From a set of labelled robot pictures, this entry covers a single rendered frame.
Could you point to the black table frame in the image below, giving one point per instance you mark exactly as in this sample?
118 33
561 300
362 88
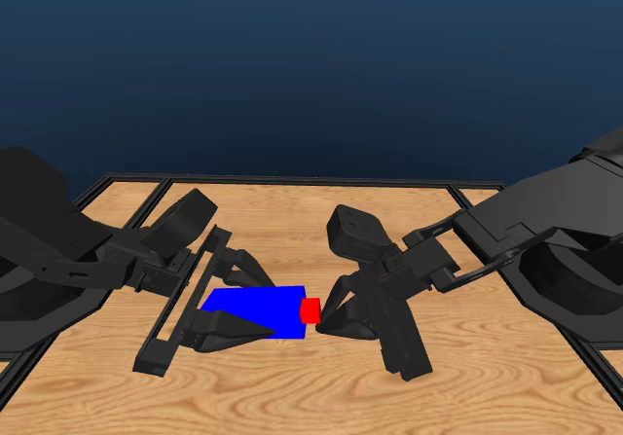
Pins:
292 179

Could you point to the thin red peg bar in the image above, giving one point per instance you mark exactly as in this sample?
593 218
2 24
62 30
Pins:
310 310

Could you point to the blue hollow socket block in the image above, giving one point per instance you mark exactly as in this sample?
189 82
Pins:
282 308

